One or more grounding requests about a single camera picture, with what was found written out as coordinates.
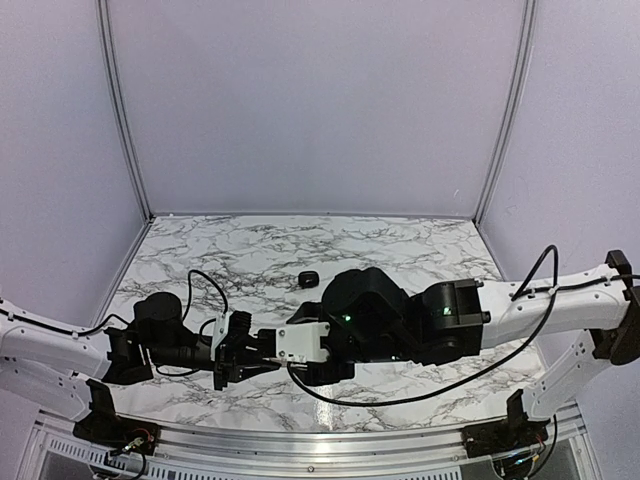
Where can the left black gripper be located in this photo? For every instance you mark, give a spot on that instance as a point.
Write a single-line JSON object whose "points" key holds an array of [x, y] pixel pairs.
{"points": [[232, 358]]}

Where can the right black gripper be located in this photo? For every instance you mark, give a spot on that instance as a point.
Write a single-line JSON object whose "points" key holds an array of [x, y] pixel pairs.
{"points": [[313, 375]]}

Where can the black earbud charging case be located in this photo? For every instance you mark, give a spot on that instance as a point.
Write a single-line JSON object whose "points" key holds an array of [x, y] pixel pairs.
{"points": [[308, 279]]}

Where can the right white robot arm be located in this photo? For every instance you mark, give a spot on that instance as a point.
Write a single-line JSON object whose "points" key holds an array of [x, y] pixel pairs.
{"points": [[369, 319]]}

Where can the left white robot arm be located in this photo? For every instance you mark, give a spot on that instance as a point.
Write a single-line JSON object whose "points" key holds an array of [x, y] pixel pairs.
{"points": [[70, 370]]}

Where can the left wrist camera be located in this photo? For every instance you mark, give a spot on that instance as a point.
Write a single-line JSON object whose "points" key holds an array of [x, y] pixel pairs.
{"points": [[232, 333]]}

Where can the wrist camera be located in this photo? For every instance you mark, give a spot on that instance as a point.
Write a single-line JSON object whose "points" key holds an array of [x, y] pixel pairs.
{"points": [[299, 343], [232, 333]]}

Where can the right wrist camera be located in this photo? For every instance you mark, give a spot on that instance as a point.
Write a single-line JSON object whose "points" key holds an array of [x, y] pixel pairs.
{"points": [[299, 343]]}

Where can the front aluminium rail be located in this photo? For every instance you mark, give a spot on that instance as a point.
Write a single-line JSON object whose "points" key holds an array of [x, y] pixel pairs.
{"points": [[192, 452]]}

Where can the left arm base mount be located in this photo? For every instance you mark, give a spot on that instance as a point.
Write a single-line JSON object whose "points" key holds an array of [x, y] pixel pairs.
{"points": [[103, 426]]}

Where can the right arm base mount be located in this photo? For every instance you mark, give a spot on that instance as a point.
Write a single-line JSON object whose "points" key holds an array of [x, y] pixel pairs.
{"points": [[513, 432]]}

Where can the left aluminium frame post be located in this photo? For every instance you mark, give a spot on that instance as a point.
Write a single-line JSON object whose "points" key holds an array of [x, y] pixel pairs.
{"points": [[115, 87]]}

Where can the aluminium frame post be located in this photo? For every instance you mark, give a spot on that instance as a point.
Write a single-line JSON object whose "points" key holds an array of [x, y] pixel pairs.
{"points": [[514, 96], [115, 87]]}

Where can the right aluminium frame post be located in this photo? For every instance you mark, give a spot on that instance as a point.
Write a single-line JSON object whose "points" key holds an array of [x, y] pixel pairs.
{"points": [[514, 96]]}

